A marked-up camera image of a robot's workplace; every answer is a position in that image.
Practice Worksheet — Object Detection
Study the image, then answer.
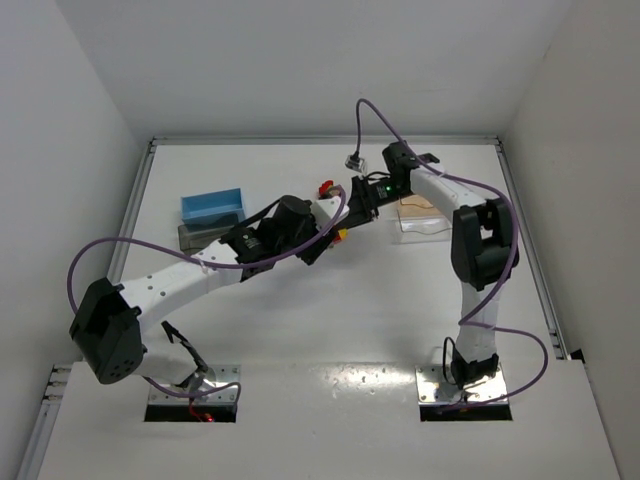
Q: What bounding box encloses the purple cable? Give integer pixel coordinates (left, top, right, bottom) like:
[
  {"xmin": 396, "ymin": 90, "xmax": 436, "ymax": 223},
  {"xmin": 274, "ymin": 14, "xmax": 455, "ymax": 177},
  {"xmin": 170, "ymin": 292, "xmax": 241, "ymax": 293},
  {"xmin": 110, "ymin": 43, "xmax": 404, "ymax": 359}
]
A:
[
  {"xmin": 67, "ymin": 192, "xmax": 349, "ymax": 401},
  {"xmin": 355, "ymin": 98, "xmax": 552, "ymax": 414}
]

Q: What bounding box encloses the metal base plate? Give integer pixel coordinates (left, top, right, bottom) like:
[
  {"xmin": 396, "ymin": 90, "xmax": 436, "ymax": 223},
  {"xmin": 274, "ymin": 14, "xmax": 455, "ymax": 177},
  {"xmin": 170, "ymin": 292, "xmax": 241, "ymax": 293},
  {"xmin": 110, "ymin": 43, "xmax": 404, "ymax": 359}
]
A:
[
  {"xmin": 148, "ymin": 364, "xmax": 241, "ymax": 407},
  {"xmin": 415, "ymin": 365, "xmax": 509, "ymax": 407}
]

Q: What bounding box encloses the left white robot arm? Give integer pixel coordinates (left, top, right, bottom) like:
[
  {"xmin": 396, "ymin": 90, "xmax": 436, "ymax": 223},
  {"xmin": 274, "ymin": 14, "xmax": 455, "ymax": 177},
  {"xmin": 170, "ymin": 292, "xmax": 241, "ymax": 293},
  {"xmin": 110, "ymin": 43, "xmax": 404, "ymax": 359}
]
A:
[{"xmin": 69, "ymin": 193, "xmax": 349, "ymax": 385}]

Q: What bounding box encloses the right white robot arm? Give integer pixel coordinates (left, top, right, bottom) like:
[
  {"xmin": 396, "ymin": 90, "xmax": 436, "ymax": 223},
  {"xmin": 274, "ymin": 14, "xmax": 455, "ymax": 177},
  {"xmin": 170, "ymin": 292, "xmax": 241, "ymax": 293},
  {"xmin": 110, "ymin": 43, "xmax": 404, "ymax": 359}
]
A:
[{"xmin": 339, "ymin": 142, "xmax": 519, "ymax": 388}]

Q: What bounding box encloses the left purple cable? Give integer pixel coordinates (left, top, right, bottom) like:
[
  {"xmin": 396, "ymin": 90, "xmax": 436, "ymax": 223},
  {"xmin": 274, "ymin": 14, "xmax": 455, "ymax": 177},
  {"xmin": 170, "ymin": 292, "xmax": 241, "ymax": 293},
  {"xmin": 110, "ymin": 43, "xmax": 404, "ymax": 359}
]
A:
[{"xmin": 67, "ymin": 192, "xmax": 349, "ymax": 401}]

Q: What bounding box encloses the green red orange lego stack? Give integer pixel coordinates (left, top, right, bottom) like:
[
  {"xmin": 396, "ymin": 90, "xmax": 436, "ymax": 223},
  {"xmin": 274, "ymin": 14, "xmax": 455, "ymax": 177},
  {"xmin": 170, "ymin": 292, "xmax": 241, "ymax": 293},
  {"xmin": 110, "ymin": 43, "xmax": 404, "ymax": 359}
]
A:
[{"xmin": 334, "ymin": 229, "xmax": 348, "ymax": 243}]

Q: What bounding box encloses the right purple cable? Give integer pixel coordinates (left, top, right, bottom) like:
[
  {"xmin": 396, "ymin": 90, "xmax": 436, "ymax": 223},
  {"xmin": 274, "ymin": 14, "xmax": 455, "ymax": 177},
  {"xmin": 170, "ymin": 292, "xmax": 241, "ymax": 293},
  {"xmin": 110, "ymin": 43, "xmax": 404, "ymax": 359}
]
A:
[{"xmin": 355, "ymin": 98, "xmax": 552, "ymax": 414}]

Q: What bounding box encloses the grey plastic bin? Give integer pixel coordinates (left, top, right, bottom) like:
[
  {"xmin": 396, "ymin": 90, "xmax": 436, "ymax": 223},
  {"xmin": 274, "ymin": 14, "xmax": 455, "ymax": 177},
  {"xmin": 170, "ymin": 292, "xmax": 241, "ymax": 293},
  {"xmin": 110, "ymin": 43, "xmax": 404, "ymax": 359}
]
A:
[{"xmin": 177, "ymin": 212, "xmax": 241, "ymax": 255}]

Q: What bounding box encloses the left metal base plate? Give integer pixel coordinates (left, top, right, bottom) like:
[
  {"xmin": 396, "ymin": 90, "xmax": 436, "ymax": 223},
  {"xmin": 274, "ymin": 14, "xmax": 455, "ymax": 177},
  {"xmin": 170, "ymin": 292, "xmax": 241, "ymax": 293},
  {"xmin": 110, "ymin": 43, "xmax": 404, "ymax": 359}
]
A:
[{"xmin": 148, "ymin": 364, "xmax": 241, "ymax": 407}]

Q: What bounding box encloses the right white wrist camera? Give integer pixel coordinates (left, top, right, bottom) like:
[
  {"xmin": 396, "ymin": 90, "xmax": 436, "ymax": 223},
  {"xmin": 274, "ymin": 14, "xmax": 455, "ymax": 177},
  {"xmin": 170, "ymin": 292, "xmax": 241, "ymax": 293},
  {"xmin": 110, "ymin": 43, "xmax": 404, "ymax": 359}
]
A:
[{"xmin": 345, "ymin": 152, "xmax": 367, "ymax": 175}]

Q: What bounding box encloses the orange translucent bin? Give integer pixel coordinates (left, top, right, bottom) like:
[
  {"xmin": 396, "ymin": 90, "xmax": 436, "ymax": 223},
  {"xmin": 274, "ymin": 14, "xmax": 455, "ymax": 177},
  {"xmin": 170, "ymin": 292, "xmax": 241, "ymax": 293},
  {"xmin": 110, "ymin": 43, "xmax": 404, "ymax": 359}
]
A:
[{"xmin": 397, "ymin": 195, "xmax": 442, "ymax": 219}]

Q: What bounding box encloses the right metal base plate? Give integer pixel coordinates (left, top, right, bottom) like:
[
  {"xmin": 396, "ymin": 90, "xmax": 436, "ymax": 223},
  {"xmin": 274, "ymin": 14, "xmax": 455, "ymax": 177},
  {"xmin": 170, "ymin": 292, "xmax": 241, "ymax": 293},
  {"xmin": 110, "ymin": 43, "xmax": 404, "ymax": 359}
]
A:
[{"xmin": 415, "ymin": 365, "xmax": 509, "ymax": 407}]

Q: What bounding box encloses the blue plastic bin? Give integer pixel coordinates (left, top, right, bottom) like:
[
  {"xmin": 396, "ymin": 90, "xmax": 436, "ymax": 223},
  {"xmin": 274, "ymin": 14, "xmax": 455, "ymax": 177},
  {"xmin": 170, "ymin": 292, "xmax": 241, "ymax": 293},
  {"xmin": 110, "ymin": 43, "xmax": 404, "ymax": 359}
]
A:
[{"xmin": 181, "ymin": 188, "xmax": 246, "ymax": 225}]

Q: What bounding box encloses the clear plastic bin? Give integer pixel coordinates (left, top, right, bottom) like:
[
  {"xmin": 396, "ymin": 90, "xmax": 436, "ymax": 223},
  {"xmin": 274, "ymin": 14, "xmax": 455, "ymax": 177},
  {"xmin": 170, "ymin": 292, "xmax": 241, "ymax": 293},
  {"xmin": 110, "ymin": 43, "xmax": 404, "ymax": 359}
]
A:
[{"xmin": 396, "ymin": 216, "xmax": 452, "ymax": 244}]

